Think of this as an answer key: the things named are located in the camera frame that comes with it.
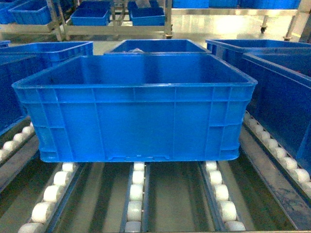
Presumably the large blue plastic crate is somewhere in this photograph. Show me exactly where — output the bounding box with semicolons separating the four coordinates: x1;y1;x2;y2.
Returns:
12;53;257;162

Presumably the steel roller shelf rack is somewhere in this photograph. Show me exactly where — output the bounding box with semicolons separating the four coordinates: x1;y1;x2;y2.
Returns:
0;114;311;233

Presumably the blue crate behind centre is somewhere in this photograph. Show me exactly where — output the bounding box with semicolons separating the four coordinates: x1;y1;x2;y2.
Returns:
105;39;211;53

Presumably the background blue crate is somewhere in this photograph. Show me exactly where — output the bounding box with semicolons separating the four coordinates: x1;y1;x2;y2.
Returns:
127;0;165;26
70;1;111;26
8;0;52;25

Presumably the blue crate right far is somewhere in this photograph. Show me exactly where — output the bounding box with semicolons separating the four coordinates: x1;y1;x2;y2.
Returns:
206;39;311;68

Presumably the blue crate left rear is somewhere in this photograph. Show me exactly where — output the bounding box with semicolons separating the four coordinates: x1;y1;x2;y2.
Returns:
0;41;93;67

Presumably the blue crate right near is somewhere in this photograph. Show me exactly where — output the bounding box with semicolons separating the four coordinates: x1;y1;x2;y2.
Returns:
241;53;311;171

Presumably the blue crate on left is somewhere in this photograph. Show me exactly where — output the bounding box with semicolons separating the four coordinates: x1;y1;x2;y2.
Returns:
0;54;45;135

